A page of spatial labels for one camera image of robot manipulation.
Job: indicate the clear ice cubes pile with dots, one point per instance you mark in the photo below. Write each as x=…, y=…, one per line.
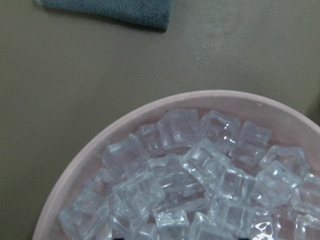
x=191, y=177

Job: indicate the grey folded cloth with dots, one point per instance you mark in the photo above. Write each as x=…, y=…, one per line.
x=145, y=13

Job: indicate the pink bowl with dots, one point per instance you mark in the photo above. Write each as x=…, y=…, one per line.
x=288, y=125

